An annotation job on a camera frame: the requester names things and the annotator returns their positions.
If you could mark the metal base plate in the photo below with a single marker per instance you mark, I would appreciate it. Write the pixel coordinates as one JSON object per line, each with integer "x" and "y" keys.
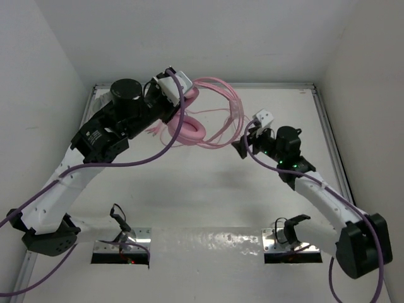
{"x": 274, "y": 242}
{"x": 135, "y": 242}

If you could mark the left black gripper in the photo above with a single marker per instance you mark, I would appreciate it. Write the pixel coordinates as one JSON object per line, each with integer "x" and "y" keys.
{"x": 168, "y": 107}

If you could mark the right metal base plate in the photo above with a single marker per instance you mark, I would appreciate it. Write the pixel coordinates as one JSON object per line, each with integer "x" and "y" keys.
{"x": 274, "y": 242}

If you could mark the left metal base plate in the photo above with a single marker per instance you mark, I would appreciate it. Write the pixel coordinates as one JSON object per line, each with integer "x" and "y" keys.
{"x": 135, "y": 242}

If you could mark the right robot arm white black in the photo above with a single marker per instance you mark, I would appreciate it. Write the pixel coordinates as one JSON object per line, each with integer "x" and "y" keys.
{"x": 359, "y": 242}

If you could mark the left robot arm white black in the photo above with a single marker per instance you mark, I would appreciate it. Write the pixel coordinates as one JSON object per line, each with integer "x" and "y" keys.
{"x": 47, "y": 226}

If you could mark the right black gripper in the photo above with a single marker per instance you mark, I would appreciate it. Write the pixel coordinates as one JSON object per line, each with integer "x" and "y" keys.
{"x": 254, "y": 135}

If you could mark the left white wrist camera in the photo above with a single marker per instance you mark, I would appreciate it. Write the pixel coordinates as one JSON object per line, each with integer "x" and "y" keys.
{"x": 171, "y": 82}

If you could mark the pink headphones with cable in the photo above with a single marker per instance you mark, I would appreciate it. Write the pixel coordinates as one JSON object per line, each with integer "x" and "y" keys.
{"x": 189, "y": 131}

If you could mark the white grey headphones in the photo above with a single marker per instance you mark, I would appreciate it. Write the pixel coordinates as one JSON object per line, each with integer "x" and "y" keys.
{"x": 101, "y": 101}

